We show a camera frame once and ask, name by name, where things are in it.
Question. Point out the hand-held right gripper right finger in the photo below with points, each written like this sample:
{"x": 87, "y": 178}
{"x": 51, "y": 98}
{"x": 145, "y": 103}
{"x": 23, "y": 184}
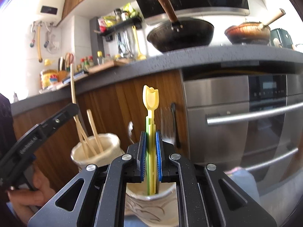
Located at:
{"x": 158, "y": 157}

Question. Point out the white floral ceramic utensil holder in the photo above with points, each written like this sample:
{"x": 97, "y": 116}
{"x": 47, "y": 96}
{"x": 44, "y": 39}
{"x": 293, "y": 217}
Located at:
{"x": 106, "y": 146}

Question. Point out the wooden chopstick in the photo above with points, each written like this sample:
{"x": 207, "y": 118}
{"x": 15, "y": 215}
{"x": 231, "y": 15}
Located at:
{"x": 94, "y": 132}
{"x": 88, "y": 144}
{"x": 72, "y": 82}

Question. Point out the white lid spice jar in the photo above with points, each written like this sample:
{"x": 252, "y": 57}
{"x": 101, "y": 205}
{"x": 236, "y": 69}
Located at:
{"x": 124, "y": 15}

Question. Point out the white water heater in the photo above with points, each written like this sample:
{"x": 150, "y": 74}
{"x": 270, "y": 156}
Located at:
{"x": 49, "y": 4}

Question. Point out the grey kitchen countertop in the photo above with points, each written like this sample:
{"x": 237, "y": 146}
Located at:
{"x": 165, "y": 63}

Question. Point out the dark lid spice jar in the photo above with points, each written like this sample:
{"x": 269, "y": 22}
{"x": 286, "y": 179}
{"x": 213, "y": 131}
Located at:
{"x": 117, "y": 14}

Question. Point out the red snack packet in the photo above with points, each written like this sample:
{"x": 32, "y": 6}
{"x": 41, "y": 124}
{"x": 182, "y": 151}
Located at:
{"x": 102, "y": 24}

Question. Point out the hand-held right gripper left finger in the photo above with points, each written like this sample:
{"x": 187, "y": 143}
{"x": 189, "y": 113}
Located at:
{"x": 142, "y": 157}

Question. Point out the green air fryer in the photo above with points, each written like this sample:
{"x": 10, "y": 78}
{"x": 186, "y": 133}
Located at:
{"x": 280, "y": 37}

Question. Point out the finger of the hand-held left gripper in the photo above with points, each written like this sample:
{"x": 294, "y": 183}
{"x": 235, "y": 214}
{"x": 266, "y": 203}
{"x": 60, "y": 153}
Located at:
{"x": 61, "y": 117}

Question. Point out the yellow oil container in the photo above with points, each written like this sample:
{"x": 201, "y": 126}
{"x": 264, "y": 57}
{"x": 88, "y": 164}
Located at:
{"x": 49, "y": 78}

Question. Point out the black wall spice rack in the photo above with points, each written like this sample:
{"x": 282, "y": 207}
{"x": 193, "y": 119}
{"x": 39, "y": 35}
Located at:
{"x": 123, "y": 24}

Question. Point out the knife block with knives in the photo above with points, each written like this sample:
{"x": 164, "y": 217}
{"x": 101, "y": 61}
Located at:
{"x": 62, "y": 69}

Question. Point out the red cap sauce bottle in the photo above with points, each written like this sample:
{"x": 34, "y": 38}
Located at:
{"x": 90, "y": 62}
{"x": 84, "y": 64}

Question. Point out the person's left hand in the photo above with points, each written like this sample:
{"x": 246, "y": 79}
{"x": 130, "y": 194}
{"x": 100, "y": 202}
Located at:
{"x": 26, "y": 198}

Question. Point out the wooden cabinet door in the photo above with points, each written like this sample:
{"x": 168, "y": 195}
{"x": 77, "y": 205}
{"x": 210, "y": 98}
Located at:
{"x": 132, "y": 94}
{"x": 59, "y": 146}

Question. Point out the stainless steel oven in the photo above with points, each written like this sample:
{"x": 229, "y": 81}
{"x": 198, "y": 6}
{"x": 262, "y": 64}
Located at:
{"x": 217, "y": 99}

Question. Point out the blue cartoon printed cloth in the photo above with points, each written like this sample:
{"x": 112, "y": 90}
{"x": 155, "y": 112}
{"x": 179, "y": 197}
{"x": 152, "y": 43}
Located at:
{"x": 241, "y": 179}

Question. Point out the yellow cap bottle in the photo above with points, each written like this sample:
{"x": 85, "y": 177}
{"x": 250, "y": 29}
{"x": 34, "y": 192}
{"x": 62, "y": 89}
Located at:
{"x": 100, "y": 58}

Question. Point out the wooden cutting board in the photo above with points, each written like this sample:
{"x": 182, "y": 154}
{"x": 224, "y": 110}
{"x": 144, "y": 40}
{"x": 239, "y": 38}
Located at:
{"x": 111, "y": 64}

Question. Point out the yellow spatula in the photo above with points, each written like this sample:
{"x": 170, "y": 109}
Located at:
{"x": 137, "y": 45}

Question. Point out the yellow green snack packet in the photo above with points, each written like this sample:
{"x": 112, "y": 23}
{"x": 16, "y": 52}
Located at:
{"x": 110, "y": 20}

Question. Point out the brown frying pan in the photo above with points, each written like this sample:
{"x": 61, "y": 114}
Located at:
{"x": 248, "y": 32}

